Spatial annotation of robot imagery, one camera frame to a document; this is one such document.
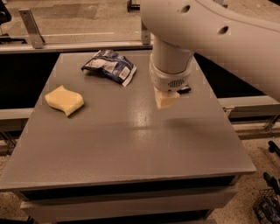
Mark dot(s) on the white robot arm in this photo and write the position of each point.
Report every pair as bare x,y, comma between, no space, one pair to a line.
247,47

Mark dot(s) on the black wire basket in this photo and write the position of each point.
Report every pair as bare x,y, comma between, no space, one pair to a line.
266,207

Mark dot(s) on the middle metal glass bracket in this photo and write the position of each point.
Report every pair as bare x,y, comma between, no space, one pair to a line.
145,35

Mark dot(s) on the left metal glass bracket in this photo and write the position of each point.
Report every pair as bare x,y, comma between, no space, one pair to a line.
36,39

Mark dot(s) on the grey table drawer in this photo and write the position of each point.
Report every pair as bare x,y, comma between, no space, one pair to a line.
129,204

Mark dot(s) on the metal glass bracket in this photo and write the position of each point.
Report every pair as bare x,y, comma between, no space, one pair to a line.
36,39
145,35

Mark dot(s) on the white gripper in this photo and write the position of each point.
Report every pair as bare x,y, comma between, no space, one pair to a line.
169,79

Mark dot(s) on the yellow sponge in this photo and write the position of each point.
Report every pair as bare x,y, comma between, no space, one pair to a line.
64,100

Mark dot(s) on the black office chair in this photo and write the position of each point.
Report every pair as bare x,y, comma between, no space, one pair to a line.
6,17

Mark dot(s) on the black rxbar chocolate bar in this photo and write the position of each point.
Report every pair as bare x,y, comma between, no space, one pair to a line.
184,90

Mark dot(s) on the blue chip bag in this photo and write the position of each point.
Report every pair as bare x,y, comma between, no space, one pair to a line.
113,65

